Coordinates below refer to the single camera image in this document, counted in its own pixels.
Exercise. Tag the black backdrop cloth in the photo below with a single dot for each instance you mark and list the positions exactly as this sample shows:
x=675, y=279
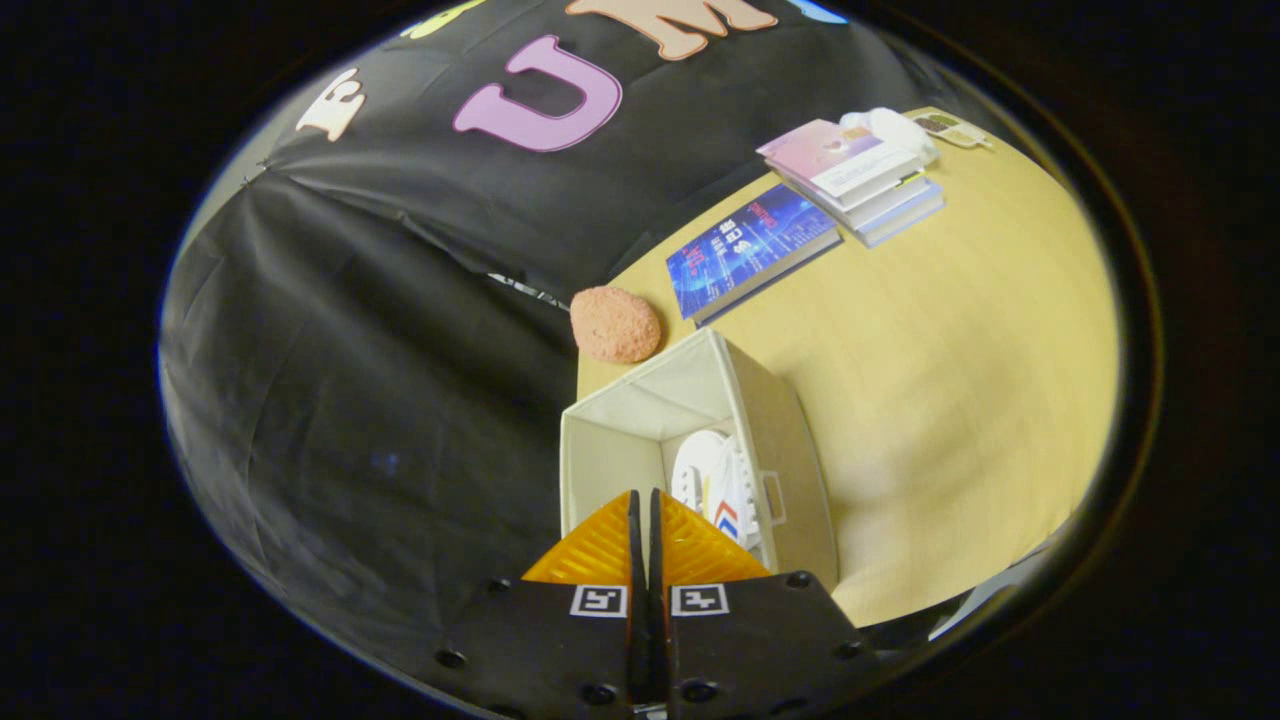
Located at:
x=350, y=400

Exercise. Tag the pink cover book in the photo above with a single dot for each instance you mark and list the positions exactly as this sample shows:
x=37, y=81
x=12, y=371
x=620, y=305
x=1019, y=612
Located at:
x=830, y=150

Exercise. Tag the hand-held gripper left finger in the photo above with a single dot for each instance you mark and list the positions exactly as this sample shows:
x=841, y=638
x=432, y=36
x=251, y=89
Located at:
x=634, y=630

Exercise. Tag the beige fabric storage box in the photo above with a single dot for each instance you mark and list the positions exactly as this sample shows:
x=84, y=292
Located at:
x=770, y=420

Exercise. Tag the grey blue book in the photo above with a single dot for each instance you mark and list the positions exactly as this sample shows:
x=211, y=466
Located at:
x=905, y=218

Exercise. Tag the white fluffy ball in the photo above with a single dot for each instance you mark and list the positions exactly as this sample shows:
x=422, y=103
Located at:
x=895, y=125

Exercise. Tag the white thick book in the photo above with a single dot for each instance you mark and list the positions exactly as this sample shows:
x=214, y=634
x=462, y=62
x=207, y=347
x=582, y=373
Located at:
x=885, y=198

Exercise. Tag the white divided grain dish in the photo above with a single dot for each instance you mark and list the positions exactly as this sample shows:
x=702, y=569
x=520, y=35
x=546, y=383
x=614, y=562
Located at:
x=950, y=128

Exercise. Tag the blue cover book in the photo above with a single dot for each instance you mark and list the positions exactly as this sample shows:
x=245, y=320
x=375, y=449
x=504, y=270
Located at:
x=745, y=245

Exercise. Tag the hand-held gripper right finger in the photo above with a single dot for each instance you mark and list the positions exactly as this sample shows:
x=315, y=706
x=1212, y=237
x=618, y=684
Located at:
x=660, y=630

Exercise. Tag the orange fuzzy ball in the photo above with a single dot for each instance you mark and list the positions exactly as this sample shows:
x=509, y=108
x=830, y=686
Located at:
x=615, y=325

